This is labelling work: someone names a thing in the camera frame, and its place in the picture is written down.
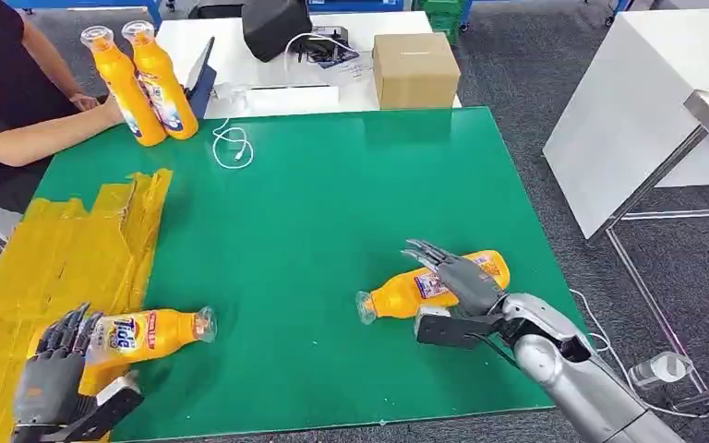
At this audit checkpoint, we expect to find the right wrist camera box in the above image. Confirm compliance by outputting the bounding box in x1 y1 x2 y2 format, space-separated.
414 305 504 352

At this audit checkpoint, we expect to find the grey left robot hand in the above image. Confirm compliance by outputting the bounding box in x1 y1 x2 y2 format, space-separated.
11 304 109 443

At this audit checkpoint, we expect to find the brown cardboard box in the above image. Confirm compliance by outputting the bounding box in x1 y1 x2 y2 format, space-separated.
371 31 463 112

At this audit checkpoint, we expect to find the black charger with white cable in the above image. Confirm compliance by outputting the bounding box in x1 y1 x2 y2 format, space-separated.
282 25 363 76

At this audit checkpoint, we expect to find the orange drink bottle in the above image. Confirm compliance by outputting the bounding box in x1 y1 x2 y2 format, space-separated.
79 25 169 149
84 305 219 372
120 19 199 142
354 249 512 327

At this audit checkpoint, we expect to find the clear plastic bottle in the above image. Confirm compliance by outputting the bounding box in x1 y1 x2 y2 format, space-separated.
628 351 696 391

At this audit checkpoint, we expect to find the white desk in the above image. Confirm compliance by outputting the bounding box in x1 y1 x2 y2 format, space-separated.
154 10 463 121

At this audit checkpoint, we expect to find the white looped cable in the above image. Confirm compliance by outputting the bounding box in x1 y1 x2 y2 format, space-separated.
210 117 256 172

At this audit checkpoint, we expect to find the flat white box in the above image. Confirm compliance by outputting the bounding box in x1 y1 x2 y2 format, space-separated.
245 83 341 115

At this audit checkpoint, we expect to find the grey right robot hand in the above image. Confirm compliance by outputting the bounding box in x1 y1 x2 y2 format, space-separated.
401 238 509 319

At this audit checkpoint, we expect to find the person's left hand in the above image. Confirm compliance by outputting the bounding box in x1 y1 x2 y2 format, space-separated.
69 91 103 114

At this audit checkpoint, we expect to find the large white table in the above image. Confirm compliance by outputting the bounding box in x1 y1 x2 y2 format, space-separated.
541 6 709 242

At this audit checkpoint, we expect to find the green crate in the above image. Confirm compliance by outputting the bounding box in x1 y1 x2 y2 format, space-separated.
417 0 467 45

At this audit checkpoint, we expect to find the metal table leg frame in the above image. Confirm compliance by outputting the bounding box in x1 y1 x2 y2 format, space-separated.
598 125 709 412

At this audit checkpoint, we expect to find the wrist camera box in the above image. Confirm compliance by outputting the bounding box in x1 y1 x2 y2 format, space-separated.
39 371 146 443
414 305 504 352

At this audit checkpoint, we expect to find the tablet in blue case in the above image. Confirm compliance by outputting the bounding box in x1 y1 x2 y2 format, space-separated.
184 35 219 121

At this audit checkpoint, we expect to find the yellow sheet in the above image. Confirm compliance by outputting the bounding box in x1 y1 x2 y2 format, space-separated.
0 168 174 443

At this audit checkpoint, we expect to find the green table mat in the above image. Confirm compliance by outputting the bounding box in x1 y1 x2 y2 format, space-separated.
31 106 589 443

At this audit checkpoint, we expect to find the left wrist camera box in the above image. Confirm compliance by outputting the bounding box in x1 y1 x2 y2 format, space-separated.
39 371 146 443

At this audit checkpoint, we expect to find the black bag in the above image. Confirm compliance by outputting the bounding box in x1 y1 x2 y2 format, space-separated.
240 0 315 65

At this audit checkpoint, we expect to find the long white floor cable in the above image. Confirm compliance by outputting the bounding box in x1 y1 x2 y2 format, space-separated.
567 287 709 421

